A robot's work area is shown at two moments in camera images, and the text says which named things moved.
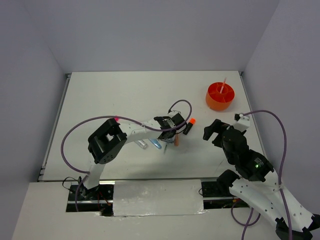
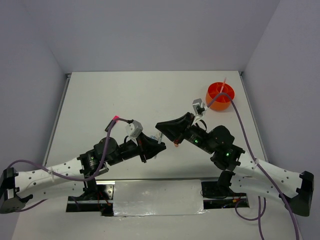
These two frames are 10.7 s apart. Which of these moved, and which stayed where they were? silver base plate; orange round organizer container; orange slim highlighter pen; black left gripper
Moved: black left gripper
Stayed: orange round organizer container; silver base plate; orange slim highlighter pen
